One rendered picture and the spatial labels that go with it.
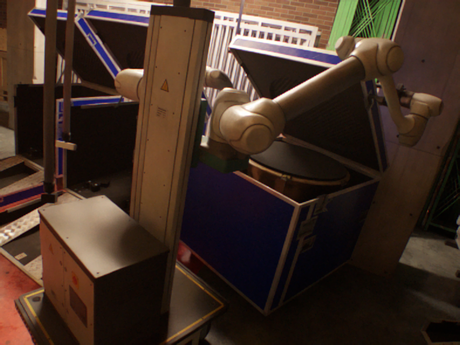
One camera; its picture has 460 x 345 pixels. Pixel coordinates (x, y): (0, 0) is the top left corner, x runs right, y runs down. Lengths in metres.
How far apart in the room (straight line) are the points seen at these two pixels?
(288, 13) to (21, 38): 3.76
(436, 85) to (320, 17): 2.60
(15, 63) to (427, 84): 5.02
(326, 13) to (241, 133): 4.14
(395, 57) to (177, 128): 0.89
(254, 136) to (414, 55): 2.03
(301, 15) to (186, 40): 3.95
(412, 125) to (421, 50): 1.18
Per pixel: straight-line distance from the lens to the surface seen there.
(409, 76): 2.93
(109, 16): 2.95
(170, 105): 1.42
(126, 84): 1.81
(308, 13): 5.19
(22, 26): 5.34
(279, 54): 2.17
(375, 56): 1.38
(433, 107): 1.91
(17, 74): 5.50
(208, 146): 1.40
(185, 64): 1.35
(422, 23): 2.97
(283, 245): 1.92
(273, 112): 1.18
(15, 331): 2.29
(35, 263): 2.69
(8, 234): 3.03
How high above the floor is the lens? 1.65
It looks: 21 degrees down
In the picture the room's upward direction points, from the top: 11 degrees clockwise
